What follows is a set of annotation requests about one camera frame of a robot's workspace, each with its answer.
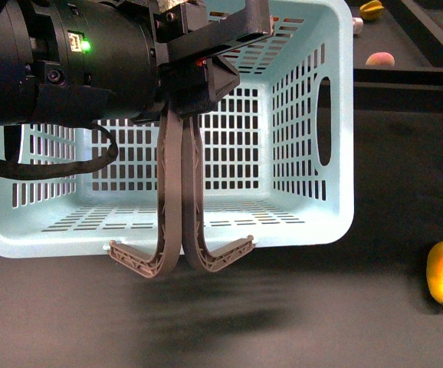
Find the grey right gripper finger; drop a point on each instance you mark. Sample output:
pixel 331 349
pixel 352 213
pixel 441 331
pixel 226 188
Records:
pixel 193 239

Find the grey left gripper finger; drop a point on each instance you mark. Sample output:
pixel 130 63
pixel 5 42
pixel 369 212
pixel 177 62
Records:
pixel 169 206

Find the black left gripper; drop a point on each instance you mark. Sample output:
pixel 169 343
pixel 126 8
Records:
pixel 193 76

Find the light blue plastic basket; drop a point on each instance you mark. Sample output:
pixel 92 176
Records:
pixel 277 150

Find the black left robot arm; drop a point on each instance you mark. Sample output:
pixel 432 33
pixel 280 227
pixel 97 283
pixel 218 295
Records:
pixel 74 63

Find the yellow star fruit right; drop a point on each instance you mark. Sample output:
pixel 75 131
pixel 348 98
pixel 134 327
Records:
pixel 371 10

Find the pink peach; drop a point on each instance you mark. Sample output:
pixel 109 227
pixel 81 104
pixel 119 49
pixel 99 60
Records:
pixel 380 59

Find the black fruit display tray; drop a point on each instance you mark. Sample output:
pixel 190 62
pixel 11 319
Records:
pixel 412 31

